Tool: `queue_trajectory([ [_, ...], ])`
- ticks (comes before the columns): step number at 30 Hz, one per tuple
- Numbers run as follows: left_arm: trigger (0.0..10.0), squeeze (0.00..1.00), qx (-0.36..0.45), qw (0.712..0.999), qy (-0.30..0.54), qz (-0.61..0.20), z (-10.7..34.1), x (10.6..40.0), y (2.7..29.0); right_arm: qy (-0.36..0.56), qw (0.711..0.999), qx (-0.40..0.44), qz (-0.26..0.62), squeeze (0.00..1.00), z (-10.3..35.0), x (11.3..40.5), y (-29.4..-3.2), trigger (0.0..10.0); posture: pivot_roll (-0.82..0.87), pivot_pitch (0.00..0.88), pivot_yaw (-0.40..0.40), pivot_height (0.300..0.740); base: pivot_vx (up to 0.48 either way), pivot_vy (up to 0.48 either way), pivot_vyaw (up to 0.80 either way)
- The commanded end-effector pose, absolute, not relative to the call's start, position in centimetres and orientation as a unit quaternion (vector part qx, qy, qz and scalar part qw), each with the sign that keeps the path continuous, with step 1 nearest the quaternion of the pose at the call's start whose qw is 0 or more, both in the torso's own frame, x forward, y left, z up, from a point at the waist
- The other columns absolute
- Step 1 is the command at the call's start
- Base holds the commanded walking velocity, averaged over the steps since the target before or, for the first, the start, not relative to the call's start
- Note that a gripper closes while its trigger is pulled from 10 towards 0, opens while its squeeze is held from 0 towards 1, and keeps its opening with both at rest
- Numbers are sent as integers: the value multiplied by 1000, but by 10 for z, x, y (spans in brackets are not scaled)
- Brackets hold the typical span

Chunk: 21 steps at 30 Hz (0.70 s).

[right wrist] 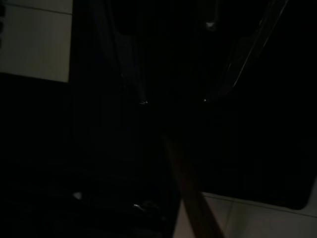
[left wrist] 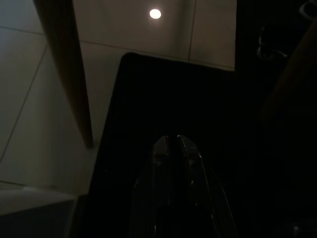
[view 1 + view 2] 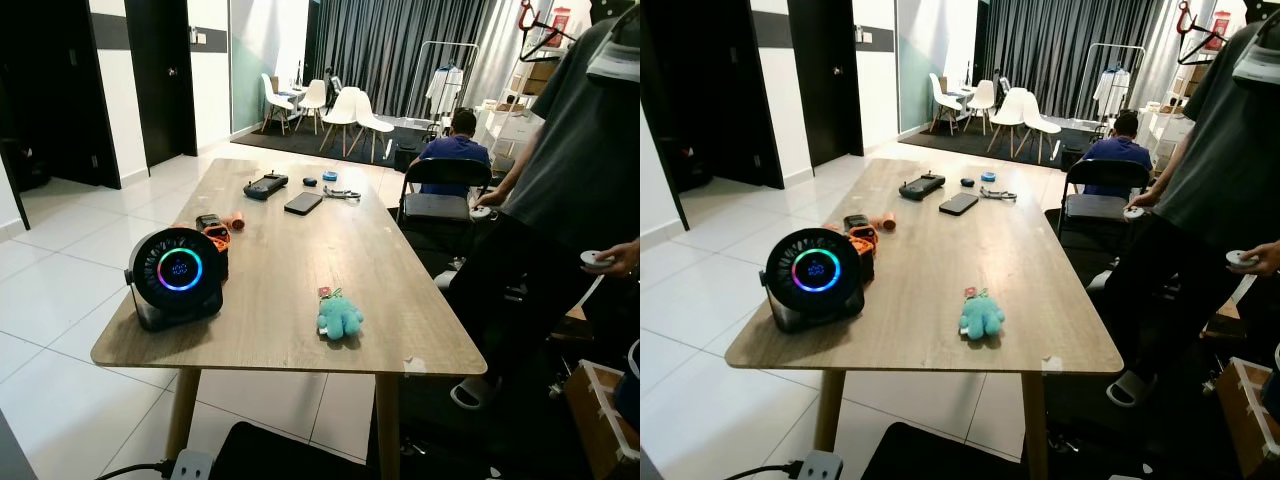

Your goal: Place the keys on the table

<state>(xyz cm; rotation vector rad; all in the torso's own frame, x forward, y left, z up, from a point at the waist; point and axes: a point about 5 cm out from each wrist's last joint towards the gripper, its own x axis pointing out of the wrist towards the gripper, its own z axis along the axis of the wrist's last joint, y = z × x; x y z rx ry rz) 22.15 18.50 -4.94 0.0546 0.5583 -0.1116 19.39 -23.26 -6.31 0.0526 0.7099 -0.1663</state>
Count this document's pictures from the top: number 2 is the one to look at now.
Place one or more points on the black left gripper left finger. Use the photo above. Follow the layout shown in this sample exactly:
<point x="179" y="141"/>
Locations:
<point x="161" y="173"/>

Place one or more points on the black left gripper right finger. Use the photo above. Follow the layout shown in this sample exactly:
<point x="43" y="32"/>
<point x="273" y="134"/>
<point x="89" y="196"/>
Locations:
<point x="193" y="178"/>

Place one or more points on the black smooth floor mat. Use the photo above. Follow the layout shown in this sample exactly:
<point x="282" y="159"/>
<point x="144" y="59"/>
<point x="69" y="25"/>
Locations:
<point x="153" y="99"/>

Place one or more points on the tapered wooden table leg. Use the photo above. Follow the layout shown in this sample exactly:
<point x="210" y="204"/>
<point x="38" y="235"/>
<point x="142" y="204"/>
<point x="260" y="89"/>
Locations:
<point x="67" y="64"/>
<point x="289" y="84"/>

